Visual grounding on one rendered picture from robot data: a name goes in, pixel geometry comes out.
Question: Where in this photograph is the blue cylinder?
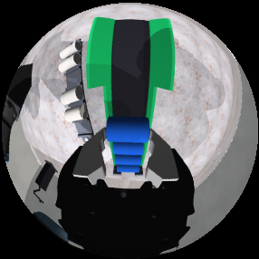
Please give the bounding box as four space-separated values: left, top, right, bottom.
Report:
117 165 139 172
113 142 144 155
106 116 149 143
115 154 141 165

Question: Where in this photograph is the white plastic bar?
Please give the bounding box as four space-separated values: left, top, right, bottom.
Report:
61 86 83 105
64 104 87 122
58 53 81 72
60 42 82 59

